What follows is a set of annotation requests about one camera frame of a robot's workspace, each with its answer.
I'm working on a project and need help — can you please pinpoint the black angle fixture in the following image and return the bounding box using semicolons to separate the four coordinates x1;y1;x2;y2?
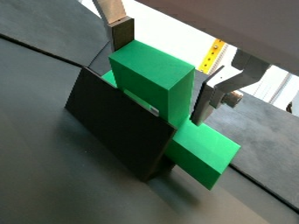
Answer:
65;67;176;181

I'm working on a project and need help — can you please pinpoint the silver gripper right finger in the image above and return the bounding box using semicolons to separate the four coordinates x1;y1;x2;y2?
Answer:
190;50;269;125

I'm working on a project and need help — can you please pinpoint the green bridge-shaped object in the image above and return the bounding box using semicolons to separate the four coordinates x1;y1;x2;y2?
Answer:
104;40;238;189

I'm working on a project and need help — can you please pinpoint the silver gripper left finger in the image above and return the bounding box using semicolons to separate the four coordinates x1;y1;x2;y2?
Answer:
92;0;134;52

